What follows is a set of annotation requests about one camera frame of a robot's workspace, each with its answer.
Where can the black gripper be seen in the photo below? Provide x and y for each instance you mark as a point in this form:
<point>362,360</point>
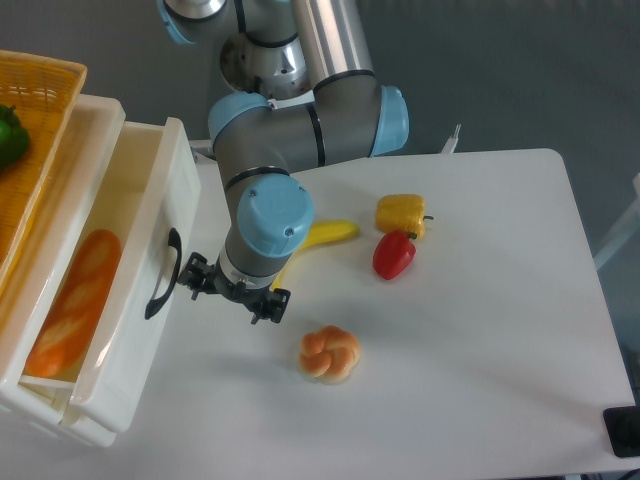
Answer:
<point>199,277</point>

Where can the white top drawer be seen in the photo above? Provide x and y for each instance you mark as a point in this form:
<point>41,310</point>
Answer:
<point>151,185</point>

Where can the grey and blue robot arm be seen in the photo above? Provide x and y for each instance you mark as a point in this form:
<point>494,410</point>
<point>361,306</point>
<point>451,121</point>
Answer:
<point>259,148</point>

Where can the yellow banana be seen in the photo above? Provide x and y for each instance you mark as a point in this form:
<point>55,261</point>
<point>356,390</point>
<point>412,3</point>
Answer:
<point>321,233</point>

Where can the knotted bread roll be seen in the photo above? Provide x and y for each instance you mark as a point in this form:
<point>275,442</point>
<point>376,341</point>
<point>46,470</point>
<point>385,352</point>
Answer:
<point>328,355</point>

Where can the red bell pepper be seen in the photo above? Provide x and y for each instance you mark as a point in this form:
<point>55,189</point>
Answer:
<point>393,254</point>

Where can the orange baguette loaf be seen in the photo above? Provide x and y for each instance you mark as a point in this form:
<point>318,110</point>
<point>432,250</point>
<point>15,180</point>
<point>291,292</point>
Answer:
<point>70,324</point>

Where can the yellow bell pepper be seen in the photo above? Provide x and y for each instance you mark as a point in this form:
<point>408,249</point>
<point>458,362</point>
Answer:
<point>405,212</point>

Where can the green bell pepper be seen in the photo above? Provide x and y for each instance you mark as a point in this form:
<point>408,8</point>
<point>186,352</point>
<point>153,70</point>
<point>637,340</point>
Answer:
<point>15,139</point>

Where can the yellow wicker basket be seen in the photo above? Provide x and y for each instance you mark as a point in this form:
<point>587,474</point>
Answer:
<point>43,92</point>

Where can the black device at table edge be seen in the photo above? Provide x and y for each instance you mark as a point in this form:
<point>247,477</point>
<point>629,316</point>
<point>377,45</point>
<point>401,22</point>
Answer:
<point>622,425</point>

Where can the black drawer handle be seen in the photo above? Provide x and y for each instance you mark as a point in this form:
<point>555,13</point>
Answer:
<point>167,278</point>

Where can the white drawer cabinet frame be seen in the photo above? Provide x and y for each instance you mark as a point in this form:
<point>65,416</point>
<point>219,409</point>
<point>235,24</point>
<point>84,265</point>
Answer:
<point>75,177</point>

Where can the white bracket behind table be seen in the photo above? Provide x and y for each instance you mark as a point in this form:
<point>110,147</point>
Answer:
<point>451,143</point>

